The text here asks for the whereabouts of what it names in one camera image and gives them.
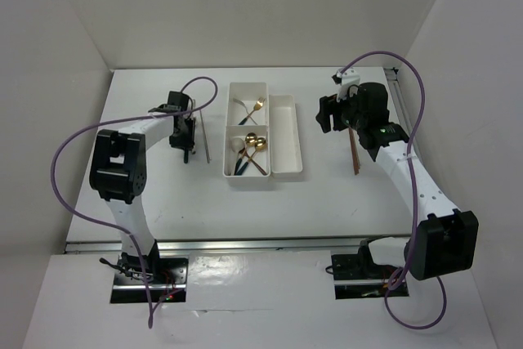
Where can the large silver fork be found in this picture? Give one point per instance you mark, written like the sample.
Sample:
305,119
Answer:
245,110

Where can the white divided utensil tray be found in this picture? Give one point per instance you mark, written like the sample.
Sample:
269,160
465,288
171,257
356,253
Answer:
249,93

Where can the white narrow tray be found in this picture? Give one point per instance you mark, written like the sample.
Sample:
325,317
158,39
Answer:
285,147

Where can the white plastic spoon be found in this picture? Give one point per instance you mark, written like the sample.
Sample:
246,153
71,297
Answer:
236,145

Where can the aluminium side rail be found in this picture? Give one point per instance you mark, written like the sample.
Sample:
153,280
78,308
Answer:
397,92

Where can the gold fork green handle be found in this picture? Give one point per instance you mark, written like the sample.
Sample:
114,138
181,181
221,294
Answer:
257,106

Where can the aluminium front rail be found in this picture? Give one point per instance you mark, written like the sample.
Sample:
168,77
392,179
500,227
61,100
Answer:
338,244

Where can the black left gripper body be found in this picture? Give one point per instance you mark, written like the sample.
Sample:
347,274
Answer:
184,138

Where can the gold spoon green handle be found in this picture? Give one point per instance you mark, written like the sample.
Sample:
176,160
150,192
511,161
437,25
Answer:
249,141
259,146

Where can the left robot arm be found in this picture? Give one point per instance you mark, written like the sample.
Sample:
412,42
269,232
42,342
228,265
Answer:
119,174

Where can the dark wooden spoon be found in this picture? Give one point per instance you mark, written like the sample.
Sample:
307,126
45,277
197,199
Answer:
256,165

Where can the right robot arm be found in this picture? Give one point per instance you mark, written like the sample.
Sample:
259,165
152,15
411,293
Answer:
444,240

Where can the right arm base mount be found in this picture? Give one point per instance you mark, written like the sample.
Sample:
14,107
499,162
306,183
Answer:
357,276

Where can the silver chopstick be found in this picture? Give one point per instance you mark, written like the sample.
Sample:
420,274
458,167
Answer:
207,140
204,136

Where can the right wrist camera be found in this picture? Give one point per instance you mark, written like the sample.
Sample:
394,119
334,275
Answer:
345,79

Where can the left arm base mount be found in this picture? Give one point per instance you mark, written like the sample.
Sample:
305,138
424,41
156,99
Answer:
166,278

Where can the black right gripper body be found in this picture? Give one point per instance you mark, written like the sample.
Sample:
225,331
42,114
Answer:
346,113

